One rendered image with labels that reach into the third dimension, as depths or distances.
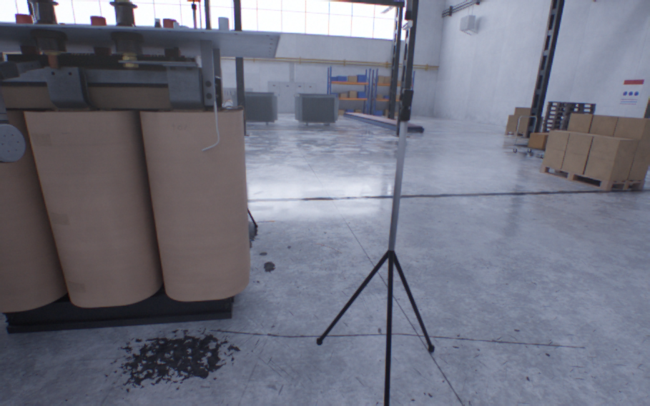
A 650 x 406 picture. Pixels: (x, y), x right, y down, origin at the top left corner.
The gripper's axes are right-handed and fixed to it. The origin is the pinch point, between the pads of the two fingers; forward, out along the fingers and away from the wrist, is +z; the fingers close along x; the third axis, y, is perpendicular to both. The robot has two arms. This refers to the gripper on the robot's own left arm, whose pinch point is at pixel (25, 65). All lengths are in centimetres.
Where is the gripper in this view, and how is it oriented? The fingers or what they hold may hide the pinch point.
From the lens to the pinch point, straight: 153.2
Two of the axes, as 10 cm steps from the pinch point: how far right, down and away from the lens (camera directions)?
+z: 1.7, -5.0, 8.5
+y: -0.1, -8.7, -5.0
